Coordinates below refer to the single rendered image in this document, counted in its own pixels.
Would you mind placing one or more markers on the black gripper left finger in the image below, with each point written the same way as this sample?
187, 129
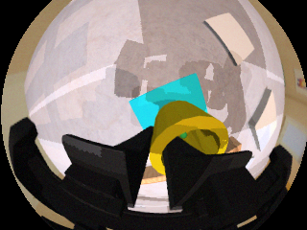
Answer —
126, 161

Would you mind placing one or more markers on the olive-yellow cup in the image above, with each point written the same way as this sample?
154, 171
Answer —
204, 131

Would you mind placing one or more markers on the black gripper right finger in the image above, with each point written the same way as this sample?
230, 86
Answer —
187, 167

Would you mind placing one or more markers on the brown wooden bar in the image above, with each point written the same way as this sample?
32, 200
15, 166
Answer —
153, 176

